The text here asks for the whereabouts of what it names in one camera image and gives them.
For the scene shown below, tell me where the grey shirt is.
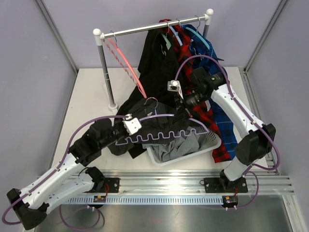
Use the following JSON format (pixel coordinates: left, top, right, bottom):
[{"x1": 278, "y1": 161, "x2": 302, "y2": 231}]
[{"x1": 142, "y1": 134, "x2": 207, "y2": 163}]

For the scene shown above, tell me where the white plastic basket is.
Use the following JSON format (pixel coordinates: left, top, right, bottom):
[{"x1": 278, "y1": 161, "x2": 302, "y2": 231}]
[{"x1": 146, "y1": 127, "x2": 221, "y2": 166}]

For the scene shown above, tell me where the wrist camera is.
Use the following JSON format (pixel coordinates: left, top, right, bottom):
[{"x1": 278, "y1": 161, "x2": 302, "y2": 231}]
[
  {"x1": 123, "y1": 114, "x2": 142, "y2": 135},
  {"x1": 167, "y1": 80, "x2": 183, "y2": 99}
]

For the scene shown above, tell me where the mint green hanger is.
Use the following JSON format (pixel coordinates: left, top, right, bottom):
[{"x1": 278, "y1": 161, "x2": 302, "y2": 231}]
[{"x1": 161, "y1": 20, "x2": 171, "y2": 56}]

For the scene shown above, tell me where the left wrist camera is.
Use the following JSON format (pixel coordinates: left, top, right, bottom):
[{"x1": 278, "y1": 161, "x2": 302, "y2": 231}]
[{"x1": 123, "y1": 114, "x2": 142, "y2": 135}]

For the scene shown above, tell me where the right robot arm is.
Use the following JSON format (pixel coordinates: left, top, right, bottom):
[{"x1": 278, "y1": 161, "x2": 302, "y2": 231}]
[{"x1": 174, "y1": 67, "x2": 278, "y2": 192}]

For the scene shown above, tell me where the aluminium rail base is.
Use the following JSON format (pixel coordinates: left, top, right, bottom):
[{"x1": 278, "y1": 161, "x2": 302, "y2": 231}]
[{"x1": 45, "y1": 169, "x2": 295, "y2": 206}]

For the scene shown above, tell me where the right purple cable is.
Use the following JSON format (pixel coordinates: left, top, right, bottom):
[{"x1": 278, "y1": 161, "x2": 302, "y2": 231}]
[{"x1": 175, "y1": 55, "x2": 281, "y2": 211}]

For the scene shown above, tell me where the black plain shirt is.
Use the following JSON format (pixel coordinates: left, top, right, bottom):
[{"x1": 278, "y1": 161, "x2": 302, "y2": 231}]
[{"x1": 115, "y1": 29, "x2": 186, "y2": 114}]

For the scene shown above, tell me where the red black plaid shirt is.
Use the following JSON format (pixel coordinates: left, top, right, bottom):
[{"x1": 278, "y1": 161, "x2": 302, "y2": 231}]
[{"x1": 160, "y1": 24, "x2": 236, "y2": 163}]

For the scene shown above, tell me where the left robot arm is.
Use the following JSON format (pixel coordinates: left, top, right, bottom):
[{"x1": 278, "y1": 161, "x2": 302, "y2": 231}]
[{"x1": 2, "y1": 115, "x2": 138, "y2": 231}]

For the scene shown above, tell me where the blue plaid shirt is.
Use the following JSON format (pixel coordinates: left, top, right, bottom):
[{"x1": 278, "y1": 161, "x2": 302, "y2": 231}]
[{"x1": 183, "y1": 24, "x2": 239, "y2": 160}]

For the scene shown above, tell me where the clothes rack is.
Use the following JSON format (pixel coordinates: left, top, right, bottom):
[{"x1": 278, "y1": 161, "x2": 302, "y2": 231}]
[{"x1": 93, "y1": 8, "x2": 214, "y2": 113}]

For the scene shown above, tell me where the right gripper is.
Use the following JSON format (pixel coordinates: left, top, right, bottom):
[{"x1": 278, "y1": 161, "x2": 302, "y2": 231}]
[{"x1": 172, "y1": 89, "x2": 209, "y2": 125}]

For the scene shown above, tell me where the teal hanger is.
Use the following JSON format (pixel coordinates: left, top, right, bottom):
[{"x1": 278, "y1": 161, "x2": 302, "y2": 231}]
[{"x1": 183, "y1": 22, "x2": 211, "y2": 55}]

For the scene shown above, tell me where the light blue hanger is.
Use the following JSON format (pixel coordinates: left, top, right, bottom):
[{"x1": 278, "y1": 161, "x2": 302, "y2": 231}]
[{"x1": 169, "y1": 25, "x2": 183, "y2": 46}]

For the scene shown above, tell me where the black pinstripe shirt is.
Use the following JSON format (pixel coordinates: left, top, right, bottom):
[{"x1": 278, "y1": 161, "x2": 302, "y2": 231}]
[{"x1": 108, "y1": 99, "x2": 206, "y2": 162}]

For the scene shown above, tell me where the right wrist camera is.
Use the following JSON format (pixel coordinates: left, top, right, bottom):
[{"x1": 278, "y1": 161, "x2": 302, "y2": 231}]
[{"x1": 167, "y1": 80, "x2": 183, "y2": 99}]

